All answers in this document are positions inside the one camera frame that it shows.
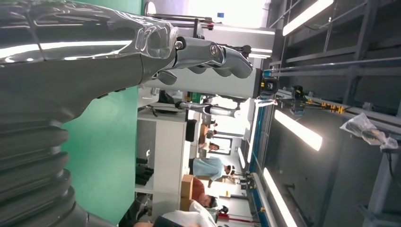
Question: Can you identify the green table mat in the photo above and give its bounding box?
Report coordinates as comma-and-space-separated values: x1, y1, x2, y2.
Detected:
60, 0, 145, 225

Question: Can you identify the white storage cabinet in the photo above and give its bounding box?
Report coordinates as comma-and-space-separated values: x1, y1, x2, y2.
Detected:
135, 109, 192, 220

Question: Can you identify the black bag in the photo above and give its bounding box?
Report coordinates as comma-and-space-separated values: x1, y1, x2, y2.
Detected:
185, 118, 198, 143

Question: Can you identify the person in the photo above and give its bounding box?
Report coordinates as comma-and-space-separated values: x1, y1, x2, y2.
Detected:
131, 200, 220, 227
191, 177, 219, 210
199, 141, 220, 155
189, 157, 236, 189

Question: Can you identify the brown cardboard box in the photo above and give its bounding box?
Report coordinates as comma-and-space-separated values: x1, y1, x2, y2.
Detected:
180, 174, 195, 200

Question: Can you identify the long ceiling light strip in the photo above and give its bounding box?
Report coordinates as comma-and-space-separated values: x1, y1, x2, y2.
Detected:
282, 0, 335, 37

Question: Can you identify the clear plastic bag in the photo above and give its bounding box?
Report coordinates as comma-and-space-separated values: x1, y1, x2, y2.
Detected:
340, 112, 400, 151

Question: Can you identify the black mounted camera device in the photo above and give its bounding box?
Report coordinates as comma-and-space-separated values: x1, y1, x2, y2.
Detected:
261, 77, 280, 96

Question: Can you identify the yellow black rail fixture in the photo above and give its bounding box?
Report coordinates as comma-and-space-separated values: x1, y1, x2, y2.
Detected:
289, 85, 347, 116

